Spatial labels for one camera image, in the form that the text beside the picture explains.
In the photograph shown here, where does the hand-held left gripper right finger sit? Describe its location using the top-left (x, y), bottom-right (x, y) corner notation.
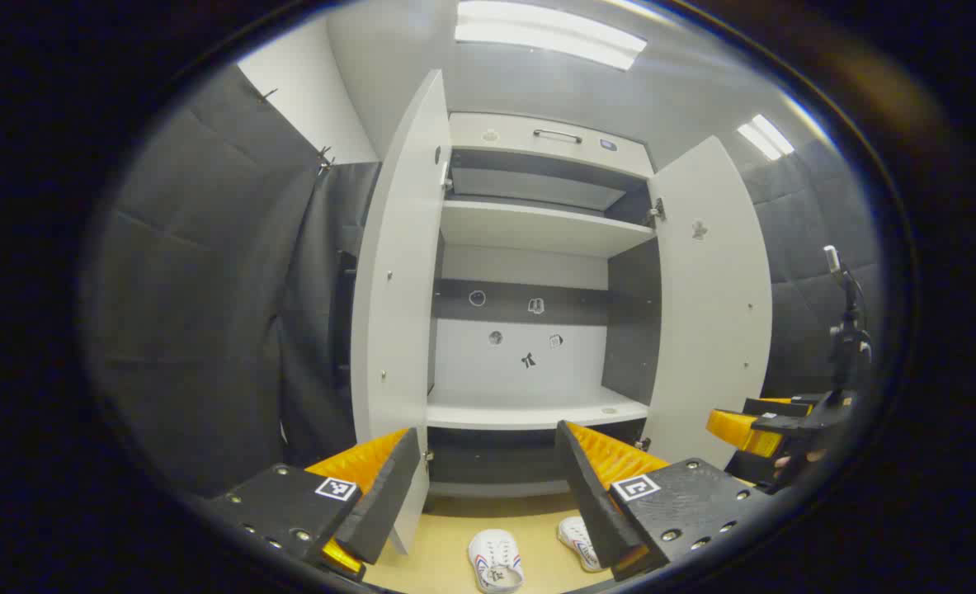
top-left (555, 419), bottom-right (773, 582)

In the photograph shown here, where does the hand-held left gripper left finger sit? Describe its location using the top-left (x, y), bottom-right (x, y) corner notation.
top-left (207, 427), bottom-right (422, 582)

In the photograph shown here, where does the white canvas shoe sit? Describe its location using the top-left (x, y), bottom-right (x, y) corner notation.
top-left (467, 528), bottom-right (526, 593)
top-left (558, 516), bottom-right (608, 573)

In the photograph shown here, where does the white shoe cabinet door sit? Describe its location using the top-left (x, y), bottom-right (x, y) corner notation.
top-left (351, 70), bottom-right (453, 554)
top-left (644, 136), bottom-right (773, 471)

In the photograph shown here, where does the white shoe cabinet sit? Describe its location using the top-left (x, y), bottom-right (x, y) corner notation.
top-left (426, 111), bottom-right (662, 500)

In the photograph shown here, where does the black tripod stand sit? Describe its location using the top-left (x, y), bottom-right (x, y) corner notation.
top-left (822, 245), bottom-right (872, 405)

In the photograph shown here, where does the ceiling light panel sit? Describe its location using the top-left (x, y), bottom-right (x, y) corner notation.
top-left (737, 114), bottom-right (795, 160)
top-left (455, 0), bottom-right (648, 71)

